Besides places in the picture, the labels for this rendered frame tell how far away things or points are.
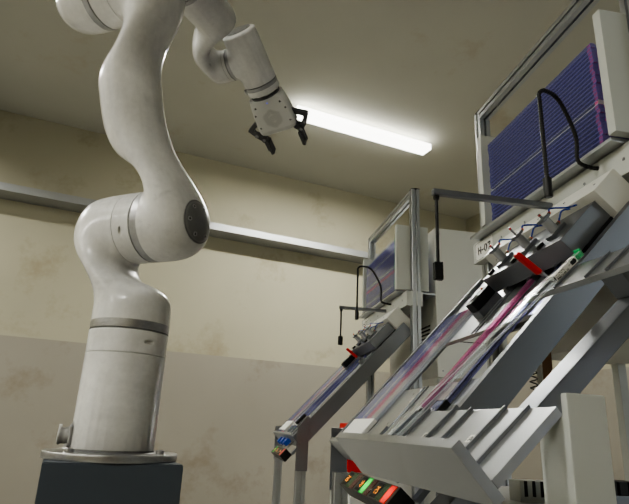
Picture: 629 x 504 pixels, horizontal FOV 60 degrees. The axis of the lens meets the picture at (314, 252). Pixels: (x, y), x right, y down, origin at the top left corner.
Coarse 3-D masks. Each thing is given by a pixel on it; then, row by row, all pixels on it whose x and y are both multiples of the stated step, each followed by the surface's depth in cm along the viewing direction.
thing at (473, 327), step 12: (516, 288) 135; (468, 300) 171; (504, 300) 135; (540, 300) 111; (456, 312) 171; (492, 312) 133; (528, 312) 111; (468, 324) 144; (480, 324) 134; (456, 336) 144; (468, 336) 135
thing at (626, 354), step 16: (592, 304) 147; (608, 304) 141; (576, 320) 153; (592, 320) 147; (576, 336) 153; (560, 352) 159; (624, 352) 153; (624, 368) 174; (624, 384) 173; (624, 400) 171; (624, 416) 169; (624, 432) 169; (624, 448) 168; (624, 464) 167
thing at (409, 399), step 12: (456, 384) 110; (468, 384) 104; (408, 396) 132; (420, 396) 124; (444, 396) 109; (456, 396) 103; (396, 408) 132; (408, 408) 122; (384, 420) 132; (396, 420) 123; (372, 432) 132; (384, 432) 120
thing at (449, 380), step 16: (576, 256) 92; (544, 288) 88; (528, 304) 87; (512, 320) 85; (496, 336) 83; (480, 352) 82; (464, 368) 80; (448, 384) 79; (432, 400) 78; (416, 416) 76; (400, 432) 75
